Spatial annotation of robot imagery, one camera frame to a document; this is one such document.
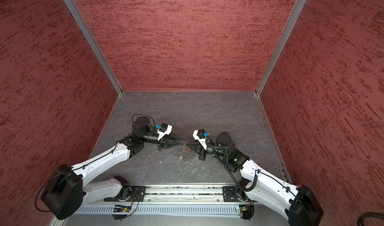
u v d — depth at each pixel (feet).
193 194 2.48
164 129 1.99
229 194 2.41
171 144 2.21
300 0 2.42
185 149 2.24
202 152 2.02
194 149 2.20
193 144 2.23
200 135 1.93
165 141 2.11
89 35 2.86
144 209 2.54
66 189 1.32
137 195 2.40
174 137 2.26
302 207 1.32
